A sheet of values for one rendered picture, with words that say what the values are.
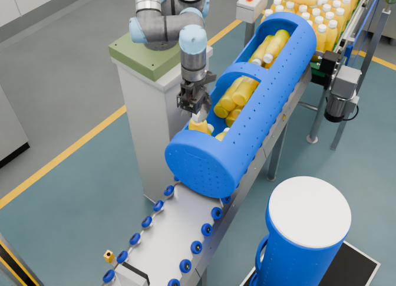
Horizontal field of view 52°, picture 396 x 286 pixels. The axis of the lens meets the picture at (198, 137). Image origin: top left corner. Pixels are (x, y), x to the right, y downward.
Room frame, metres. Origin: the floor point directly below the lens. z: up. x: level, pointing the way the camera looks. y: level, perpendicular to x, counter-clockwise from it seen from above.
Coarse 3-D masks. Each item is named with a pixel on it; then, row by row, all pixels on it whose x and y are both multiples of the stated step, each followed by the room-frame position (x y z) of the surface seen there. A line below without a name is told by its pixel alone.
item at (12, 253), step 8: (0, 232) 0.51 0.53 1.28; (0, 240) 0.50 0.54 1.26; (0, 248) 0.49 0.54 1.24; (8, 248) 0.50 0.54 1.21; (0, 256) 0.48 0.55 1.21; (8, 256) 0.49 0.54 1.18; (16, 256) 0.51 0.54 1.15; (0, 264) 0.47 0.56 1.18; (8, 264) 0.48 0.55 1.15; (16, 264) 0.49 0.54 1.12; (24, 264) 0.51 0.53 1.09; (0, 272) 0.48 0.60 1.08; (8, 272) 0.47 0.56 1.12; (16, 272) 0.48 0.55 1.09; (24, 272) 0.49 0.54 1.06; (32, 272) 0.51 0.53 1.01; (8, 280) 0.48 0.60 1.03; (16, 280) 0.47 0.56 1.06; (24, 280) 0.48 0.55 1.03; (32, 280) 0.50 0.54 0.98
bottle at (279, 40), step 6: (282, 30) 1.53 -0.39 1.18; (276, 36) 1.49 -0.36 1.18; (282, 36) 1.49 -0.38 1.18; (288, 36) 1.50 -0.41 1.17; (270, 42) 1.45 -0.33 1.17; (276, 42) 1.44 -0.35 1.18; (282, 42) 1.45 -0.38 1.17; (270, 48) 1.41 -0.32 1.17; (276, 48) 1.41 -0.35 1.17; (282, 48) 1.44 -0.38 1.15; (270, 54) 1.38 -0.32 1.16; (276, 54) 1.39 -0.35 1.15
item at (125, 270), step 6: (126, 264) 0.50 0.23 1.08; (120, 270) 0.48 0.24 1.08; (126, 270) 0.48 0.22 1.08; (132, 270) 0.48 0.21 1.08; (138, 270) 0.48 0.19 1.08; (120, 276) 0.47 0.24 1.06; (126, 276) 0.46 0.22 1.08; (132, 276) 0.46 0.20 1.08; (138, 276) 0.46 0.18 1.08; (144, 276) 0.47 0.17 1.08; (120, 282) 0.48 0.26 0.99; (126, 282) 0.47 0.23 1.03; (132, 282) 0.45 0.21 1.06; (138, 282) 0.44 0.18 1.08; (144, 282) 0.44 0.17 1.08
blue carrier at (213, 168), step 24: (264, 24) 1.64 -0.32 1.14; (288, 24) 1.58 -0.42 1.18; (288, 48) 1.35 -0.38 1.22; (312, 48) 1.46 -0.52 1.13; (240, 72) 1.20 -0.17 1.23; (264, 72) 1.20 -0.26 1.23; (288, 72) 1.25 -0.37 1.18; (216, 96) 1.24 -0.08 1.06; (264, 96) 1.09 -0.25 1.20; (288, 96) 1.21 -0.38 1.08; (216, 120) 1.16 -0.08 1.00; (240, 120) 0.96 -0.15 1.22; (264, 120) 1.01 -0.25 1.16; (168, 144) 0.90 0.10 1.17; (192, 144) 0.84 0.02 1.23; (216, 144) 0.84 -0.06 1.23; (240, 144) 0.87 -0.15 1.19; (192, 168) 0.84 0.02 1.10; (216, 168) 0.79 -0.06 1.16; (240, 168) 0.81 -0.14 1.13; (216, 192) 0.79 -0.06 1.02
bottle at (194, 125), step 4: (192, 120) 0.95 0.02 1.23; (192, 124) 0.93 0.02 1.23; (196, 124) 0.93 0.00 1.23; (200, 124) 0.93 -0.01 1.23; (204, 124) 0.94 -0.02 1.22; (192, 128) 0.93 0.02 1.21; (196, 128) 0.92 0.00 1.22; (200, 128) 0.92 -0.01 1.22; (204, 128) 0.93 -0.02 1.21; (204, 132) 0.93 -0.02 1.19
